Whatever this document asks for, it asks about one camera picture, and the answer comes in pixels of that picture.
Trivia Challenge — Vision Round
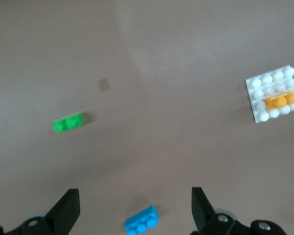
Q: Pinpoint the yellow two-stud toy block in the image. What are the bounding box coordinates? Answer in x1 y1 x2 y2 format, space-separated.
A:
263 90 294 110

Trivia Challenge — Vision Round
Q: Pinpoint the green two-stud toy block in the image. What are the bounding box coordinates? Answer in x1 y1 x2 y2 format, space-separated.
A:
52 112 86 134

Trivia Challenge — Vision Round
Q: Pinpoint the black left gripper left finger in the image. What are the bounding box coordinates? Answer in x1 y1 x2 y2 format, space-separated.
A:
0 188 81 235

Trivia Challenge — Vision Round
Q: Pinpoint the blue three-stud toy block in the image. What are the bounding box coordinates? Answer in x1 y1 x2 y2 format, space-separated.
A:
124 205 160 235

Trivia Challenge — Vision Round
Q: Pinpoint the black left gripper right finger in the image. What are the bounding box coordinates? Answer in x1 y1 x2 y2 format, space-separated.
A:
189 187 288 235

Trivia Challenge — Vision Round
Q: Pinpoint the white studded base plate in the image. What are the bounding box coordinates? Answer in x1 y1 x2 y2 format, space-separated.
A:
245 64 294 124

